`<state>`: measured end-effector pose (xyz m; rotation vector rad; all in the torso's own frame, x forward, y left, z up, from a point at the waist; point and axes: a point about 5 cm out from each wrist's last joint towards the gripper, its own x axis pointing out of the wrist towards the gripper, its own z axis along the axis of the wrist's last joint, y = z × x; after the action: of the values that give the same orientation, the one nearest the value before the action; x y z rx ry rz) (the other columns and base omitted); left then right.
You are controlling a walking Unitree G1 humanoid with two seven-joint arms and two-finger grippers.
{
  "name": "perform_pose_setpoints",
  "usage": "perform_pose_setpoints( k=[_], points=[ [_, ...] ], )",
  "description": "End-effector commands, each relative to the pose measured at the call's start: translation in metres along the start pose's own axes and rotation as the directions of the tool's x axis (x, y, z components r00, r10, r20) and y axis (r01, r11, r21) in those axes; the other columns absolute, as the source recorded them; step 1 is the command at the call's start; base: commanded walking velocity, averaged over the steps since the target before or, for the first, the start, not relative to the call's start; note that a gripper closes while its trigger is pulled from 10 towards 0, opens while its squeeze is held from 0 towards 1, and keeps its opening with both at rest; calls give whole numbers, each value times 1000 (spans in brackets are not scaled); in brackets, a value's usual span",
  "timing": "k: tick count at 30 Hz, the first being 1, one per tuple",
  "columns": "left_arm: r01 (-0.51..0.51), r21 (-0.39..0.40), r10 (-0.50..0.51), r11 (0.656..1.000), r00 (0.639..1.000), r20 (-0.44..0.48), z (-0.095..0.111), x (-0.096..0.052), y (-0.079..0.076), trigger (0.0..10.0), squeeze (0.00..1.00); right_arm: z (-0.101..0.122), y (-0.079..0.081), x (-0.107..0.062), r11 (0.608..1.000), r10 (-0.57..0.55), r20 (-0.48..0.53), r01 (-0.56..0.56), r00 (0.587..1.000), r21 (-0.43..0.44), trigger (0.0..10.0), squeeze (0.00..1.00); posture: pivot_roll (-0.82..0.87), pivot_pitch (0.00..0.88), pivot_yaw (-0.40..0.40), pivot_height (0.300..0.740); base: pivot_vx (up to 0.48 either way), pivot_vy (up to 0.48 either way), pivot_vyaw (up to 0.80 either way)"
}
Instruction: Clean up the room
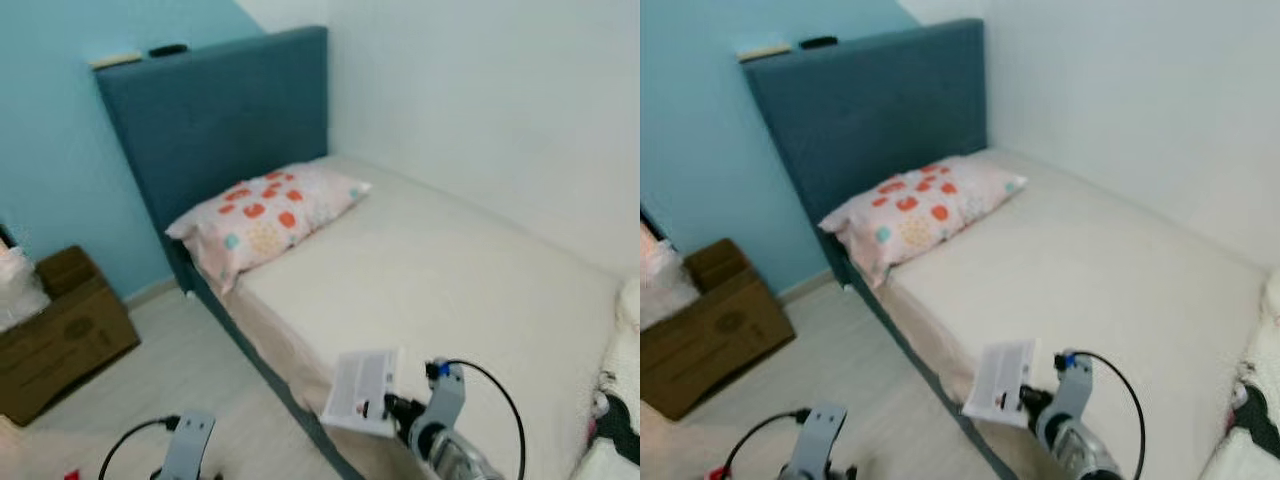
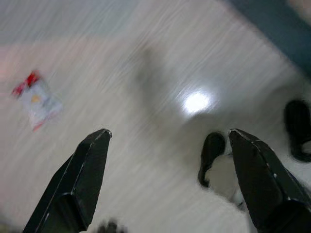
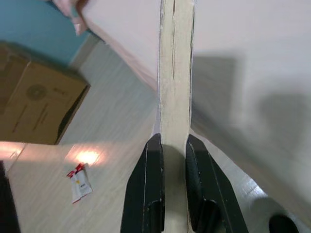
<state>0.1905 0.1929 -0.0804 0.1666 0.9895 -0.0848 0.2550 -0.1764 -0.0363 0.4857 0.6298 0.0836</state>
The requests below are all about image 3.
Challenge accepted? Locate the mattress with cream sheet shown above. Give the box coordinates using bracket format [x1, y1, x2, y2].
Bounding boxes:
[77, 0, 311, 170]

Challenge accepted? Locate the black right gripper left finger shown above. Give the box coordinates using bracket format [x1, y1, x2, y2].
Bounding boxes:
[121, 133, 166, 233]

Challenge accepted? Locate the white paperback book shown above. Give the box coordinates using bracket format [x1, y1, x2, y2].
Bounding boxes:
[152, 0, 196, 233]

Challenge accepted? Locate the pink patterned pillow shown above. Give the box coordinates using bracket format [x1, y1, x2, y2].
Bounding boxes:
[47, 0, 88, 36]

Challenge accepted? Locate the red and white plastic package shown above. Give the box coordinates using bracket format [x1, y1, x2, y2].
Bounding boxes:
[67, 163, 93, 204]

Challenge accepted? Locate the brown cardboard box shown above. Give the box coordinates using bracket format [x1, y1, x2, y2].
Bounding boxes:
[0, 41, 91, 146]

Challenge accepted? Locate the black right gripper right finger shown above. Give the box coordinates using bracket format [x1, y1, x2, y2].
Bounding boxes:
[186, 134, 249, 233]

